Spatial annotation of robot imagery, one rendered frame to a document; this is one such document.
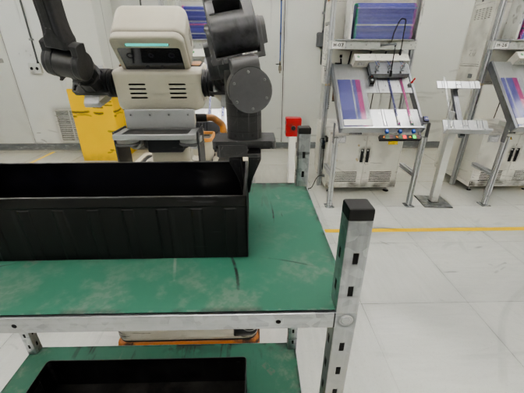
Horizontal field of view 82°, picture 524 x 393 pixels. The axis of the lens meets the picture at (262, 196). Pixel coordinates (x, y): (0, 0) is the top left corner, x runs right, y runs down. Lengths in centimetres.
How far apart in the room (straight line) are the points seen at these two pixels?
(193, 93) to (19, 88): 456
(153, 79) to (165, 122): 13
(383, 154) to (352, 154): 30
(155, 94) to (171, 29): 20
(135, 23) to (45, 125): 447
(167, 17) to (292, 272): 80
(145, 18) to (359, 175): 251
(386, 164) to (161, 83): 251
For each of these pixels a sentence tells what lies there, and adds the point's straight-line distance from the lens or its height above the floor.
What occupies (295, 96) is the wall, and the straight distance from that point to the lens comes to 448.
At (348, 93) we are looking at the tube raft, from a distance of 285.
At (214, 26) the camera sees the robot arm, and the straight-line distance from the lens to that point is 48.
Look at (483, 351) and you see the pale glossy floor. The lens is 190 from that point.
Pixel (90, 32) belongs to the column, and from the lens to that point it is 432.
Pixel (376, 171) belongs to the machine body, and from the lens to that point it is 319.
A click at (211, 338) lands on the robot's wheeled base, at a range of 148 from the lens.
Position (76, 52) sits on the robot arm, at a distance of 102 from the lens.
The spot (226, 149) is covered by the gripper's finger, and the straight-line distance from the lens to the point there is 49.
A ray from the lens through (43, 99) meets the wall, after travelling 533.
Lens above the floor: 125
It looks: 25 degrees down
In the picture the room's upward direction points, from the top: straight up
